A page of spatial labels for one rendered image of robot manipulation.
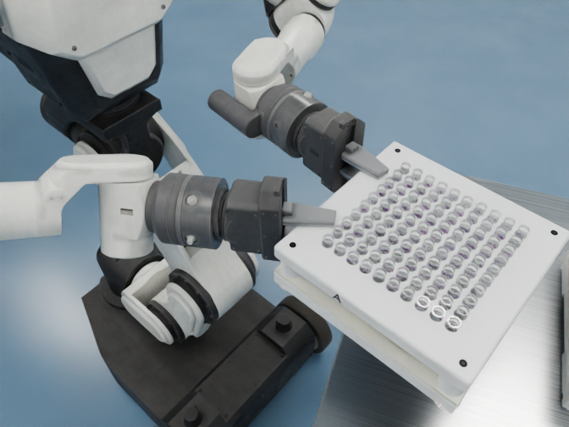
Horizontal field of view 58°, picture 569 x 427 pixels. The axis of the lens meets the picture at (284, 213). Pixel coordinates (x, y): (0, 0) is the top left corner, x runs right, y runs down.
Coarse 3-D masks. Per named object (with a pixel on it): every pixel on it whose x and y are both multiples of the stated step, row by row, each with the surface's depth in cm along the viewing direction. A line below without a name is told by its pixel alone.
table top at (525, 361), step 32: (512, 192) 90; (544, 288) 76; (544, 320) 73; (352, 352) 70; (512, 352) 70; (544, 352) 70; (352, 384) 67; (384, 384) 67; (480, 384) 67; (512, 384) 67; (544, 384) 67; (320, 416) 64; (352, 416) 64; (384, 416) 64; (416, 416) 64; (448, 416) 64; (480, 416) 64; (512, 416) 64; (544, 416) 64
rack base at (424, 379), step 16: (288, 288) 61; (304, 288) 59; (320, 304) 58; (336, 304) 58; (336, 320) 58; (352, 320) 57; (352, 336) 57; (368, 336) 55; (384, 336) 55; (384, 352) 54; (400, 352) 54; (400, 368) 54; (416, 368) 53; (416, 384) 54; (432, 384) 52; (448, 400) 51
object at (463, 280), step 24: (432, 192) 63; (384, 216) 59; (408, 216) 60; (432, 216) 60; (456, 216) 60; (384, 240) 57; (408, 240) 57; (432, 240) 57; (456, 240) 57; (480, 240) 58; (384, 264) 55; (408, 264) 55; (432, 264) 55; (456, 264) 55; (480, 264) 55; (432, 288) 54; (456, 288) 54
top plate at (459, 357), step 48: (336, 192) 63; (480, 192) 63; (288, 240) 58; (336, 240) 58; (528, 240) 58; (336, 288) 54; (384, 288) 54; (528, 288) 54; (432, 336) 50; (480, 336) 50
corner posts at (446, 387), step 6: (282, 264) 60; (282, 270) 60; (288, 270) 59; (294, 270) 59; (288, 276) 60; (294, 276) 60; (438, 378) 52; (444, 384) 50; (450, 384) 50; (444, 390) 51; (450, 390) 50; (456, 390) 50
